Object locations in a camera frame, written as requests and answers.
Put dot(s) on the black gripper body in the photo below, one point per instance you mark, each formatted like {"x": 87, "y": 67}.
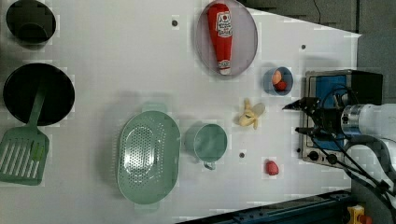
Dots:
{"x": 327, "y": 124}

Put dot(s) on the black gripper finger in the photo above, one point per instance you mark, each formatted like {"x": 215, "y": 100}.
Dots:
{"x": 301, "y": 104}
{"x": 310, "y": 131}

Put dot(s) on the peeled yellow banana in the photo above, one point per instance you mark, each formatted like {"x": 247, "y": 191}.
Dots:
{"x": 251, "y": 114}

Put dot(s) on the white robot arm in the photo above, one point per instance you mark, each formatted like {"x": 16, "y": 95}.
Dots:
{"x": 360, "y": 139}

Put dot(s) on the black steel toaster oven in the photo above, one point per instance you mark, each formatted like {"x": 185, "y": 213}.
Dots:
{"x": 339, "y": 89}

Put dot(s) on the red toy strawberry in bowl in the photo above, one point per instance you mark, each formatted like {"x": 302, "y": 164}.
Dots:
{"x": 281, "y": 86}

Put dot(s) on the small blue bowl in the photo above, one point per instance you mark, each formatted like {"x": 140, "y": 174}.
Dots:
{"x": 286, "y": 77}

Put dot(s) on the orange toy fruit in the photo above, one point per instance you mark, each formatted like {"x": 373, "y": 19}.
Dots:
{"x": 277, "y": 77}

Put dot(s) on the red toy strawberry on table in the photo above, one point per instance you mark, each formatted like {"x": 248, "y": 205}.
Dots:
{"x": 271, "y": 168}

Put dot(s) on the grey round plate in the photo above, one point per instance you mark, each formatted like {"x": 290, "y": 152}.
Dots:
{"x": 245, "y": 39}

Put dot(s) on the yellow emergency stop button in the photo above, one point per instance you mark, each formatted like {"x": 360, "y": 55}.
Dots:
{"x": 357, "y": 215}

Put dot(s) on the green mug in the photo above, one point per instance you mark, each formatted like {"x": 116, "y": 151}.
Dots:
{"x": 206, "y": 142}

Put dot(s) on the red ketchup bottle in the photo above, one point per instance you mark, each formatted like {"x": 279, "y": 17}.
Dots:
{"x": 221, "y": 33}

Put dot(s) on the green perforated colander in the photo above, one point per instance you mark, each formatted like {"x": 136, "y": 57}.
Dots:
{"x": 148, "y": 157}

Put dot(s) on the green slotted spatula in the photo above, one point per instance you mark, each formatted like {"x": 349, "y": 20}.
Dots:
{"x": 24, "y": 149}

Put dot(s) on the small black bowl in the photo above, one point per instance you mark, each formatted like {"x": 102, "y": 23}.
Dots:
{"x": 31, "y": 22}

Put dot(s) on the large black bowl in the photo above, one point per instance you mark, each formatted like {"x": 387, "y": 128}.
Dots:
{"x": 21, "y": 86}

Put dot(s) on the blue metal frame rail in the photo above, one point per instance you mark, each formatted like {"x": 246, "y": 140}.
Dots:
{"x": 327, "y": 208}

